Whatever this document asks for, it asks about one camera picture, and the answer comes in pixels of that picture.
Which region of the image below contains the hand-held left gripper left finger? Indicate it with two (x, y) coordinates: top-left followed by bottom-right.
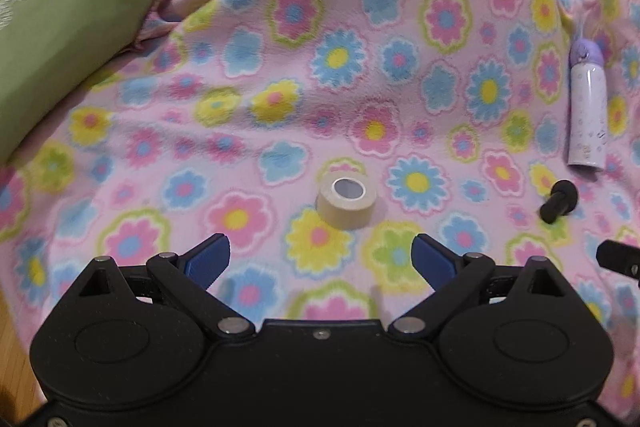
(75, 233), (256, 338)

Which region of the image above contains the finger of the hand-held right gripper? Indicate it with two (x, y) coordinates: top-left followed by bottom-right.
(597, 241), (640, 278)

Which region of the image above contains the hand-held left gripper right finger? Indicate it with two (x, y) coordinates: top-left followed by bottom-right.
(387, 234), (568, 337)

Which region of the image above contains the beige tape roll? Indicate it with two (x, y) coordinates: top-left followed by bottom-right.
(316, 172), (376, 225)

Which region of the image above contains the black dumbbell-shaped knob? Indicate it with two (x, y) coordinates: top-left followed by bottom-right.
(540, 179), (580, 225)

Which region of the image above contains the white bottle with purple cap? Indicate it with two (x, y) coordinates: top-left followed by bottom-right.
(567, 37), (608, 168)

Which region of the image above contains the pink floral fleece blanket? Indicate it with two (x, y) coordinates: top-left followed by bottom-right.
(0, 0), (640, 418)

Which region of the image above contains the green embroidered pillow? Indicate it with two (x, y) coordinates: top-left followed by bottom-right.
(0, 0), (162, 165)

